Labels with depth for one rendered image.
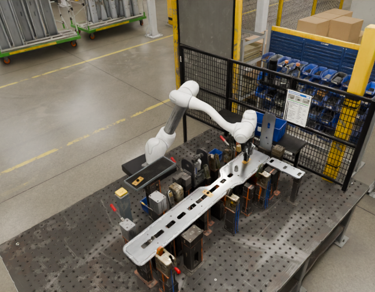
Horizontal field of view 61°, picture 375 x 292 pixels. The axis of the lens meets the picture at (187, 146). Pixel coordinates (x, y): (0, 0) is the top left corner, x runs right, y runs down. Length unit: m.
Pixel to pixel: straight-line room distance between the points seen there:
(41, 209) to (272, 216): 2.55
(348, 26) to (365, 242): 3.91
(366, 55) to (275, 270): 1.55
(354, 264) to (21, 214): 3.43
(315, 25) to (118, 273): 5.16
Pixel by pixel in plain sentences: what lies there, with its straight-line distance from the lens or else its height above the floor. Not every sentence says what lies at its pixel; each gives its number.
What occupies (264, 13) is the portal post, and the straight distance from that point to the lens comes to 6.45.
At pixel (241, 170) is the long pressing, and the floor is 1.00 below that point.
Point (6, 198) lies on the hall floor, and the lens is 4.34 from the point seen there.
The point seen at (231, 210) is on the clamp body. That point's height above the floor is 0.93.
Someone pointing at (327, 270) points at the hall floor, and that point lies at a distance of 3.31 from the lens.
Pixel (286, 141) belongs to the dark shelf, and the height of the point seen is 1.03.
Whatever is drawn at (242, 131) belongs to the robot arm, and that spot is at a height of 1.43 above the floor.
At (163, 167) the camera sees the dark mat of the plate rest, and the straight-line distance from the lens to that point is 2.30.
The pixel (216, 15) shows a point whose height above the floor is 1.58.
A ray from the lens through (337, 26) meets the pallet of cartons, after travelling 6.50.
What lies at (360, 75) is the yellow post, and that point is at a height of 1.68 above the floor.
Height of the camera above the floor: 2.62
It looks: 36 degrees down
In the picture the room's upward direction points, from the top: 2 degrees counter-clockwise
